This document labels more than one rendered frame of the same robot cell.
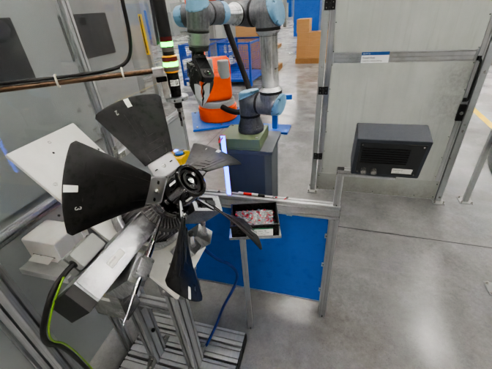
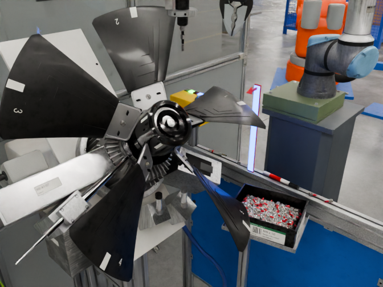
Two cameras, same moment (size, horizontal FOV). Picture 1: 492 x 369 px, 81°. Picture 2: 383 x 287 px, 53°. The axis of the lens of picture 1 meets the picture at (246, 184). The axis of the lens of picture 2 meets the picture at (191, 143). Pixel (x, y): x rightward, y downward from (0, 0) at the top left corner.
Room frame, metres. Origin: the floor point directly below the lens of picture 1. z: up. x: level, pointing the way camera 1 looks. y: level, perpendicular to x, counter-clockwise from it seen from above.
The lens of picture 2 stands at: (0.07, -0.22, 1.60)
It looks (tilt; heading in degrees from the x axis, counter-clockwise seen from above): 28 degrees down; 25
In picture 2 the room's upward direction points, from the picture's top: straight up
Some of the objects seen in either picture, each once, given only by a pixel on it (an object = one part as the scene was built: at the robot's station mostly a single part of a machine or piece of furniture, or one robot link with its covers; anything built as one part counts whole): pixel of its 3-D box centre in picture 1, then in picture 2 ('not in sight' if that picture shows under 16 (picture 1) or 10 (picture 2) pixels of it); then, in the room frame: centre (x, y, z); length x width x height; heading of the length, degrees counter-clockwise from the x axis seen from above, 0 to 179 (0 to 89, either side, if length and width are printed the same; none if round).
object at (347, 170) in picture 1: (365, 173); not in sight; (1.05, -0.52, 1.04); 0.24 x 0.03 x 0.03; 73
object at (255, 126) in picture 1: (250, 121); (317, 81); (1.60, -0.05, 1.11); 0.15 x 0.15 x 0.10
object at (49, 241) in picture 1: (52, 243); (30, 159); (0.89, 0.80, 0.92); 0.17 x 0.16 x 0.11; 73
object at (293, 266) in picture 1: (252, 252); (265, 266); (1.21, -0.01, 0.45); 0.82 x 0.02 x 0.66; 73
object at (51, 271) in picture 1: (77, 244); not in sight; (0.95, 0.75, 0.85); 0.36 x 0.24 x 0.03; 163
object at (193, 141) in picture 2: not in sight; (192, 131); (1.33, 0.37, 0.92); 0.03 x 0.03 x 0.12; 73
